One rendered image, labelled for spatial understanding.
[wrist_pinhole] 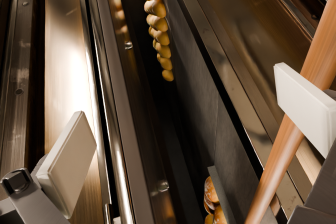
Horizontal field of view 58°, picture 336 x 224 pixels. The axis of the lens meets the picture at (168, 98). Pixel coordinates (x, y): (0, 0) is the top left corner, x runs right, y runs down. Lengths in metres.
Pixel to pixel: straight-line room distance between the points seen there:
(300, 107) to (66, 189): 0.13
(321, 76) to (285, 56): 0.48
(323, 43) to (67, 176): 0.22
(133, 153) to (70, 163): 0.28
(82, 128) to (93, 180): 0.40
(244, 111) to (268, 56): 0.19
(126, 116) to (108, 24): 0.24
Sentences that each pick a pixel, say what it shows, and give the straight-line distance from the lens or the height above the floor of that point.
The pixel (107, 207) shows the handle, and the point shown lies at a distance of 0.48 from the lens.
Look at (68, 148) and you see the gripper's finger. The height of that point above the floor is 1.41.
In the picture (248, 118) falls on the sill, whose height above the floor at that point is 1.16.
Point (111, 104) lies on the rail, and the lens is 0.51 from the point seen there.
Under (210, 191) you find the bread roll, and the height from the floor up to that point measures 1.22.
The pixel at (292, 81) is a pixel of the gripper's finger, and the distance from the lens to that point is 0.18.
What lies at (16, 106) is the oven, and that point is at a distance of 0.79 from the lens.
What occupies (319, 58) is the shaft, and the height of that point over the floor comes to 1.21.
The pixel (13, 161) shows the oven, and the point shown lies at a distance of 0.71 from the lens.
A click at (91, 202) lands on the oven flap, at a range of 0.59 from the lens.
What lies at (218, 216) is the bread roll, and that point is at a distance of 1.06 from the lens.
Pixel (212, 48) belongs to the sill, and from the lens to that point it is 0.78.
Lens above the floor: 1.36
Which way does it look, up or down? 4 degrees down
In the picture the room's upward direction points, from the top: 104 degrees counter-clockwise
